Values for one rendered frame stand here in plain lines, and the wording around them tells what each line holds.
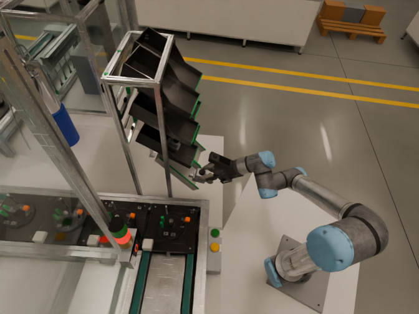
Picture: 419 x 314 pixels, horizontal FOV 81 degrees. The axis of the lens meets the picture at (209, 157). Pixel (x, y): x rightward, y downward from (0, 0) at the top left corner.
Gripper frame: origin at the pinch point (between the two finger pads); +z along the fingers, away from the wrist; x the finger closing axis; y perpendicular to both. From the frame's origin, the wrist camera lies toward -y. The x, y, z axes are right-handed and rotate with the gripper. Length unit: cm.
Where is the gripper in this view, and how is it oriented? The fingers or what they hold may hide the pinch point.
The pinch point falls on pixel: (199, 173)
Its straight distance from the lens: 117.9
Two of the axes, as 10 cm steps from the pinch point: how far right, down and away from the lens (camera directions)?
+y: 5.4, 5.6, 6.3
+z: -8.3, 2.4, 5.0
